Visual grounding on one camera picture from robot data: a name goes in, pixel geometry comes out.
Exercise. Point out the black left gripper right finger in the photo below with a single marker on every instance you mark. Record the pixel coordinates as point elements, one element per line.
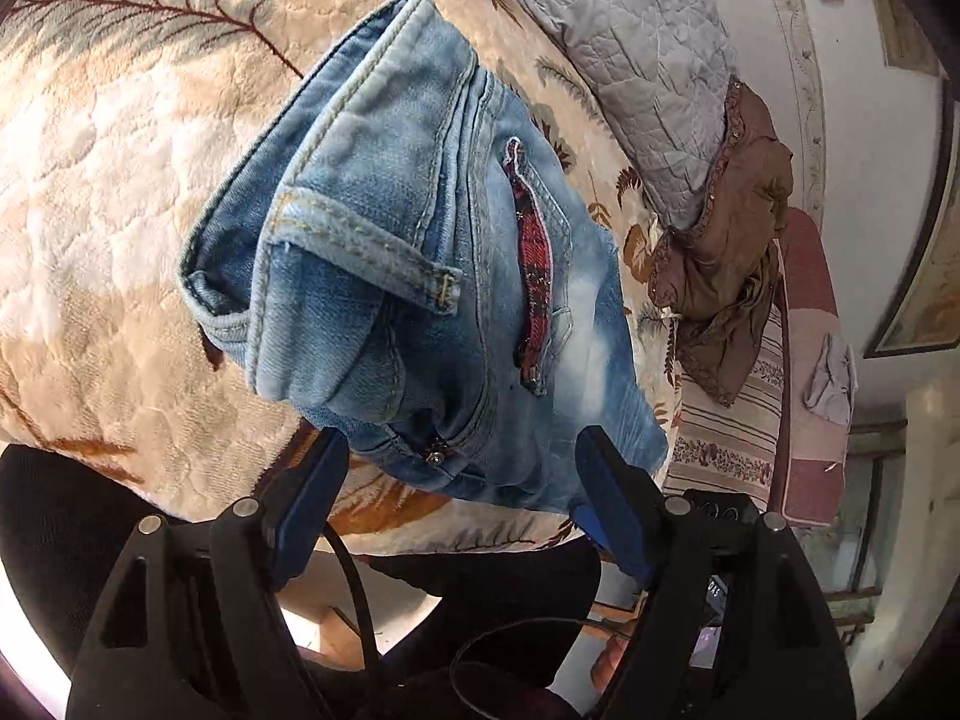
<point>734,625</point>

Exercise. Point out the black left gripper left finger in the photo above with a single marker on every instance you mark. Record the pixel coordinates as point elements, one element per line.
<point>188,623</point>

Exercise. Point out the light blue denim jeans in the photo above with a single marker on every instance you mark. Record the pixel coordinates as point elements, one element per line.
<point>399,256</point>

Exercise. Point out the small grey cloth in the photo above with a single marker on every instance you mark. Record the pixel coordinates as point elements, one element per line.
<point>832,389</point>

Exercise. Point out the brown ruffled garment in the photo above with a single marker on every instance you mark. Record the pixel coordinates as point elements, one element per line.
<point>720,275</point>

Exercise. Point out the cream leaf-pattern blanket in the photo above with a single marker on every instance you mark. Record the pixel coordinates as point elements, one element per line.
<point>119,120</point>

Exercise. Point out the grey quilted pillow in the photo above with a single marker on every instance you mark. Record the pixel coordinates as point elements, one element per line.
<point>659,69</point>

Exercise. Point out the framed wall picture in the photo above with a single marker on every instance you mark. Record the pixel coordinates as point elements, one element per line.
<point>923,314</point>

